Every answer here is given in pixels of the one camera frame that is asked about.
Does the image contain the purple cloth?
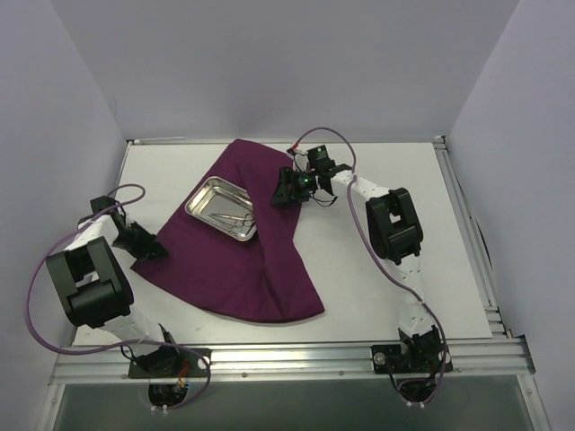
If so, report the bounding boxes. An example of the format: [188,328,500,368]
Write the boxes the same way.
[131,139,324,323]

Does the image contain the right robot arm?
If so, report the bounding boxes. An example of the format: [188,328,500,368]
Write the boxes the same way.
[271,164,448,371]

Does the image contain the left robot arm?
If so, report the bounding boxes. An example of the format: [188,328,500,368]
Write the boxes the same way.
[46,196,181,376]

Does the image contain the steel surgical scissors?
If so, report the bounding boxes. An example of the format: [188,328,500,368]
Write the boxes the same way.
[210,213,254,227]

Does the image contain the steel forceps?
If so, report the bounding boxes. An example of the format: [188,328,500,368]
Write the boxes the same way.
[218,215,254,233]

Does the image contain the steel instrument tray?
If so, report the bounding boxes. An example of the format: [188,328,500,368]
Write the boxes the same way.
[184,176,257,242]

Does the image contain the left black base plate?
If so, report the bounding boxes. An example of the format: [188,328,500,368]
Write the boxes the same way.
[128,347,211,379]

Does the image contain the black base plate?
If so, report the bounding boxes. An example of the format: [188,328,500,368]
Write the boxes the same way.
[128,347,211,379]
[370,343,443,374]

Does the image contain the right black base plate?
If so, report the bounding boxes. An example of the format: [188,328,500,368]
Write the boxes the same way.
[370,343,443,374]

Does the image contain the aluminium right rail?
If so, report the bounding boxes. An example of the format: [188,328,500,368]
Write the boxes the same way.
[433,136,513,339]

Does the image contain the aluminium rail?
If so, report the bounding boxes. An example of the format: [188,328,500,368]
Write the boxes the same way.
[49,338,535,384]
[433,136,513,339]

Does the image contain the aluminium front rail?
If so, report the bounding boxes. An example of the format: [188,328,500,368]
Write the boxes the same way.
[49,338,535,384]

